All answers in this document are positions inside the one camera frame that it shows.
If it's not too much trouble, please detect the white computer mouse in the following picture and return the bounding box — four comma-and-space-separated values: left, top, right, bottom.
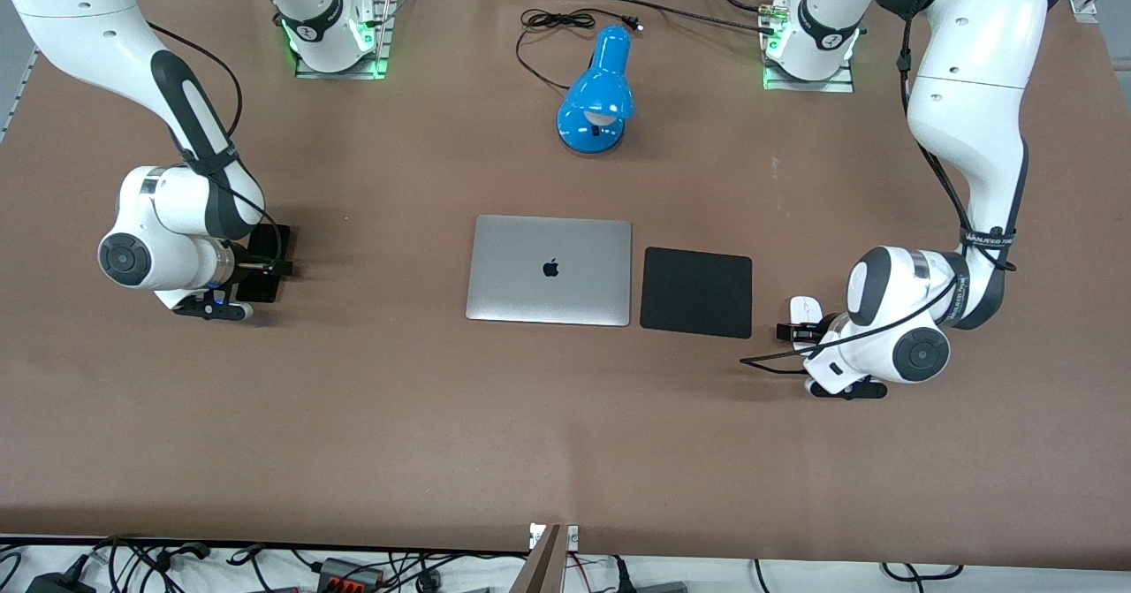
789, 296, 828, 357

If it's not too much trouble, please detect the black smartphone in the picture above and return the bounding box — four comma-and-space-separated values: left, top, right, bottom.
239, 224, 292, 303

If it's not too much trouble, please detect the black mouse pad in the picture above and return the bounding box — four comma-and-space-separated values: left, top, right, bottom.
640, 247, 753, 339

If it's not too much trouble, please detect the brown table cover sheet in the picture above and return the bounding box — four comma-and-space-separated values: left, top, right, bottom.
0, 0, 1131, 572

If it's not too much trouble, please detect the silver laptop with apple logo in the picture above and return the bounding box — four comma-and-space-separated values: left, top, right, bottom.
466, 215, 633, 327

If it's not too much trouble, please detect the black orange connector box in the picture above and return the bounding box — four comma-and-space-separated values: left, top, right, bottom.
316, 558, 386, 593

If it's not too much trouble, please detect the blue desk lamp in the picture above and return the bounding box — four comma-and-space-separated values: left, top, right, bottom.
557, 25, 635, 155

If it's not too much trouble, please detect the black power adapter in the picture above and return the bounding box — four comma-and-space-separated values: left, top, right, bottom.
25, 571, 96, 593

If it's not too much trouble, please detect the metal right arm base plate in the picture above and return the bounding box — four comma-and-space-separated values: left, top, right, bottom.
294, 0, 391, 80

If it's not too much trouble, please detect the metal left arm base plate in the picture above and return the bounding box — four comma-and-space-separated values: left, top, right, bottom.
762, 0, 855, 93

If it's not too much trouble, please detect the looped black cable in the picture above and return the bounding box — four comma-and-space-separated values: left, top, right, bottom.
882, 562, 966, 583

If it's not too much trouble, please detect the white metal bracket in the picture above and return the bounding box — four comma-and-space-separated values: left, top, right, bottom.
529, 522, 580, 551

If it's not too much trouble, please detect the thin black lamp cable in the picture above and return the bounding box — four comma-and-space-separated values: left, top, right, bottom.
515, 8, 643, 92

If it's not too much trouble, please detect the thick black base cable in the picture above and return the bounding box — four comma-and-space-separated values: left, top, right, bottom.
610, 0, 780, 37

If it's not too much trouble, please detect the brown wooden post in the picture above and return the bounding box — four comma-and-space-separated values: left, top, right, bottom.
511, 525, 564, 593

